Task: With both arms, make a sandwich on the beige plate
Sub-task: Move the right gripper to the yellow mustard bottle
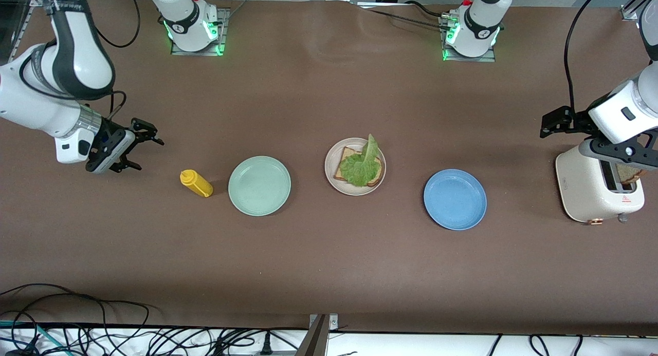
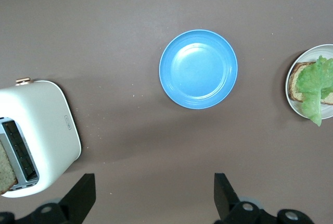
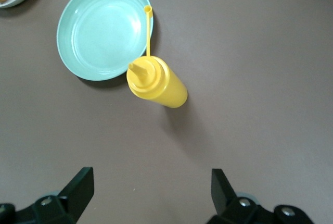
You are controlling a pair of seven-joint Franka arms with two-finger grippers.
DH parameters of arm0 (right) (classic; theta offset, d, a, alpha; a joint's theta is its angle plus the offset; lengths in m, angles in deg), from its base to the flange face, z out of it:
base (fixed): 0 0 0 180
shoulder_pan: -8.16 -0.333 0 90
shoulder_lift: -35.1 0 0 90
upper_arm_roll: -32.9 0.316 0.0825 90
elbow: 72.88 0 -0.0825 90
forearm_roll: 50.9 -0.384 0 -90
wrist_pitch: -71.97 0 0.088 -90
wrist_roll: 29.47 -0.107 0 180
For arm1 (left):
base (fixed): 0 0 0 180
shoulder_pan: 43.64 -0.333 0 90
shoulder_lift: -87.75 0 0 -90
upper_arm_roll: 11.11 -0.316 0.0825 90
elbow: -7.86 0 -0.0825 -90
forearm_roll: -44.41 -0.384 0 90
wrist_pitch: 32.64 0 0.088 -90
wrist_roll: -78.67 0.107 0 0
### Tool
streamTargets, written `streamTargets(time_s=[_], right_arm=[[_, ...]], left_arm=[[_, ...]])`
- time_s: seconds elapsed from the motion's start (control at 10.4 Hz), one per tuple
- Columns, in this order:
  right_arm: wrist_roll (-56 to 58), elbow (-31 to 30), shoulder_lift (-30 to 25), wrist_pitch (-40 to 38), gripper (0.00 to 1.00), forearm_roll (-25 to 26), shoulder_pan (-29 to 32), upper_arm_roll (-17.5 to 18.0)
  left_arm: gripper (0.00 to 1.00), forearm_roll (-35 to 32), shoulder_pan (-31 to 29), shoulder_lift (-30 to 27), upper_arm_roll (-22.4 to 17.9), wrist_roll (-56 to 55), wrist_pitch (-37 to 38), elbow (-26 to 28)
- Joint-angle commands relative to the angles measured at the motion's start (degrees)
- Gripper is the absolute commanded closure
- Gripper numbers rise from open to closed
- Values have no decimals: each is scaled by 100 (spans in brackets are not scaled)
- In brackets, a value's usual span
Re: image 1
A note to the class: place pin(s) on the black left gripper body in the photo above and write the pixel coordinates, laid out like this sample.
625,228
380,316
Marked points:
574,119

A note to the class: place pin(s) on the yellow mustard squeeze bottle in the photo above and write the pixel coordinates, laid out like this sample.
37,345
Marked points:
198,184

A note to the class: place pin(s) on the green lettuce leaf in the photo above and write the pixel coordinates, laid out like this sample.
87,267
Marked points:
360,168

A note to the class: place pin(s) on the brown bread slice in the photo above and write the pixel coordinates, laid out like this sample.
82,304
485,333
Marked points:
347,154
628,175

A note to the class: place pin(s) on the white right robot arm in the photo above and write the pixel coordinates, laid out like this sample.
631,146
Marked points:
77,63

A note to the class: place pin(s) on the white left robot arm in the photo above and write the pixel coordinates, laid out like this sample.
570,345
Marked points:
480,30

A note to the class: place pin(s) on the mint green plate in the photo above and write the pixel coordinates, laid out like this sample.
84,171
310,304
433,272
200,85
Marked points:
259,186

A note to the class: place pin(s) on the blue plate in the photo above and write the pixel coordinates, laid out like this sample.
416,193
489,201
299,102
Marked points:
455,199

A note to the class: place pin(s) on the beige plate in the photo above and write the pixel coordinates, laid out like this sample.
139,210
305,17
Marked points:
331,166

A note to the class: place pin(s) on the white toaster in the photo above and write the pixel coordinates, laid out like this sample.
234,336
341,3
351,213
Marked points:
581,186

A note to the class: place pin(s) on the black power plug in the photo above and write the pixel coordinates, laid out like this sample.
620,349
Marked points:
266,345

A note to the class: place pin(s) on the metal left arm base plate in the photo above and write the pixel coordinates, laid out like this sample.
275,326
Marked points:
478,59

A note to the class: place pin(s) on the aluminium frame rail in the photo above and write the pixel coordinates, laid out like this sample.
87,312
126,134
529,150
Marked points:
629,12
19,36

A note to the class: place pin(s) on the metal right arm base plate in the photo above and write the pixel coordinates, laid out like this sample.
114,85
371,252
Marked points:
224,32

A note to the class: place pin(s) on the grey metal post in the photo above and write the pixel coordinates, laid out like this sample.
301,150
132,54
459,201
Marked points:
316,340

